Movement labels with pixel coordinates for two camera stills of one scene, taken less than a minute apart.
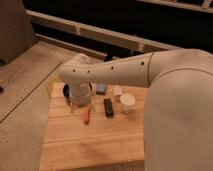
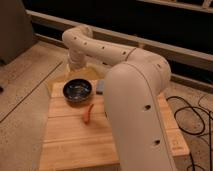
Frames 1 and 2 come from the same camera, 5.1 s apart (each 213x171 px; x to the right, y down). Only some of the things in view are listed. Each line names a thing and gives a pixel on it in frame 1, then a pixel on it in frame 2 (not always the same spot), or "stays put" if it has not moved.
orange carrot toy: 87,117 stays put
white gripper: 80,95 -> 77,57
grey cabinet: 16,30 stays put
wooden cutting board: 108,134 stays put
